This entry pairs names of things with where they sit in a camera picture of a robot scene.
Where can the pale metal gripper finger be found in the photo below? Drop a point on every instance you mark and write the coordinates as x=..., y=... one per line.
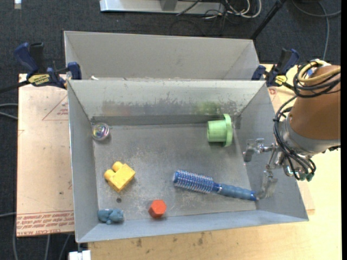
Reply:
x=256, y=146
x=268, y=185

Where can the light green plastic cup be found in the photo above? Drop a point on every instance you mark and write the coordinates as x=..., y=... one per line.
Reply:
x=218, y=130

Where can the blue round hairbrush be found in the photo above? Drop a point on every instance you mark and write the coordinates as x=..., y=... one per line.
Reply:
x=195, y=182

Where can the grey metal bin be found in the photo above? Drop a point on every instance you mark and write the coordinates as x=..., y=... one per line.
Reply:
x=173, y=150

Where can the orange-red hexagonal block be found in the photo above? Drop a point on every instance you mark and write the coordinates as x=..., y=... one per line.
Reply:
x=157, y=208

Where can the yellow toy building block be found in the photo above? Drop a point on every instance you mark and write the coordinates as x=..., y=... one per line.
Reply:
x=122, y=177

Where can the clear iridescent ball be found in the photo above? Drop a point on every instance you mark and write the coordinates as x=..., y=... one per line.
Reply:
x=100, y=131

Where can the blue toy animal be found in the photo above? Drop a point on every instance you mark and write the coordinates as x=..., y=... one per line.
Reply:
x=111, y=216

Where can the brown cardboard board, red print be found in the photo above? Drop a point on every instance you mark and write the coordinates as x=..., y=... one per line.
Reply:
x=43, y=158

